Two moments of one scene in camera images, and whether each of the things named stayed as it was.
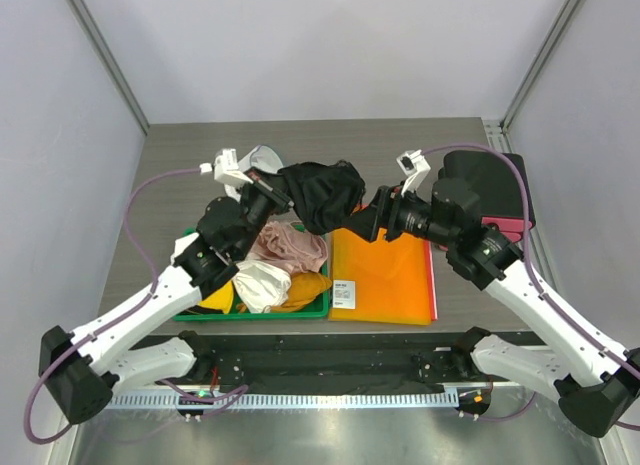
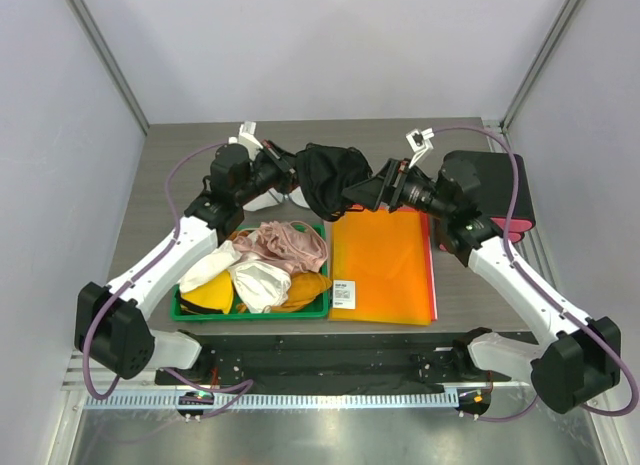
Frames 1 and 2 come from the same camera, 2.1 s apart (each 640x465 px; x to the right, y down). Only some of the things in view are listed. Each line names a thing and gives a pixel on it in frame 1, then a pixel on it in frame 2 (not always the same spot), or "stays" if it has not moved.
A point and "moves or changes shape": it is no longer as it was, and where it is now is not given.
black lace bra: x=324 y=194 moves or changes shape
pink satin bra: x=281 y=241 stays
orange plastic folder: x=379 y=282 stays
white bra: x=260 y=285 stays
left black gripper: x=279 y=202 → x=283 y=162
